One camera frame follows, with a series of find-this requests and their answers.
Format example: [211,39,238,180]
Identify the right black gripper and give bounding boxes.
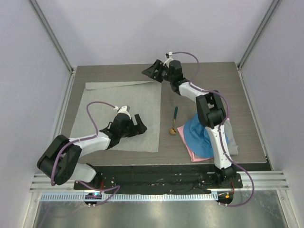
[142,60,174,83]

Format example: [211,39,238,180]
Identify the grey cloth napkin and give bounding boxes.
[70,81,162,152]

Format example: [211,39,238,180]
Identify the gold spoon green handle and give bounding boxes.
[169,106,178,135]

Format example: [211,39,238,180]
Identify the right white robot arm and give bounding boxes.
[142,59,237,188]

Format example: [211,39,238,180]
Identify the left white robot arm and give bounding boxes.
[37,114,147,190]

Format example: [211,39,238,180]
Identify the blue cloth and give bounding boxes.
[183,113,229,158]

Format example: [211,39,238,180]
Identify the pink cloth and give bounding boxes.
[177,117,226,162]

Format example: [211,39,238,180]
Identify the grey folded cloth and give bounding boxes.
[224,118,238,155]

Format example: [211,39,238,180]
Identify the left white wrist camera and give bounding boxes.
[114,105,130,115]

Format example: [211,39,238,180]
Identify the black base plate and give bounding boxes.
[88,164,243,195]

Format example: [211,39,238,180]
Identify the white slotted cable duct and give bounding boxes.
[40,192,218,202]

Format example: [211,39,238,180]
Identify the left aluminium frame post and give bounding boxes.
[28,0,74,74]

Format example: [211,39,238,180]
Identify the aluminium frame post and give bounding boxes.
[237,0,282,71]
[28,0,74,74]

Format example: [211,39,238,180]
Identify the right aluminium frame post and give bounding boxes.
[237,0,282,71]

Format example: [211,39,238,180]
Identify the aluminium front rail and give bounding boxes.
[30,171,289,192]

